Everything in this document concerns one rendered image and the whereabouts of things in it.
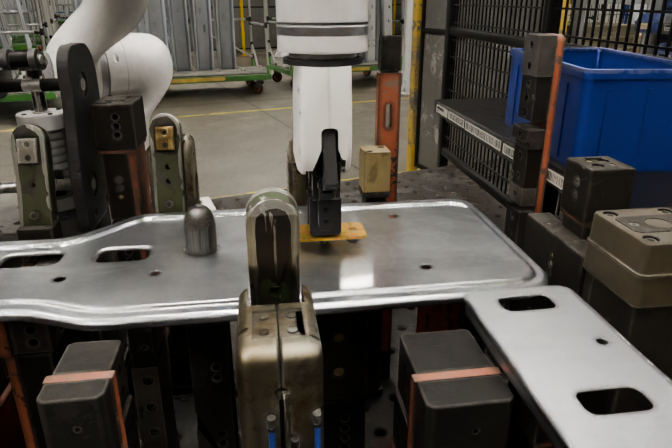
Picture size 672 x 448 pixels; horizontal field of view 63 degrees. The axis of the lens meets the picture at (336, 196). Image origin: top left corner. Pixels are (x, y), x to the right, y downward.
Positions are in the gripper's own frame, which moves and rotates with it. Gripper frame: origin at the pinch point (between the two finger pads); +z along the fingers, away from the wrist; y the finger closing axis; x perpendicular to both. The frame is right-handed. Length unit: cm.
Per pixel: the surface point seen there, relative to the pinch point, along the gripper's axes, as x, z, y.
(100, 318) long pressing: -19.6, 3.8, 11.5
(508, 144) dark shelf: 32.3, 0.9, -26.8
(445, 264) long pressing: 11.0, 3.5, 6.8
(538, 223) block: 25.0, 3.6, -2.0
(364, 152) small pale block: 6.3, -3.0, -11.1
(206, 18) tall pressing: -71, 5, -736
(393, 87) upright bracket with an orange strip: 10.6, -10.2, -14.9
